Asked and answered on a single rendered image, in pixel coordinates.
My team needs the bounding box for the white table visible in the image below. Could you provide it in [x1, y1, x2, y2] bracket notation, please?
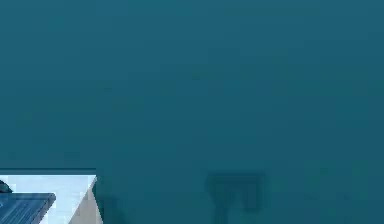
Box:
[0, 174, 105, 224]

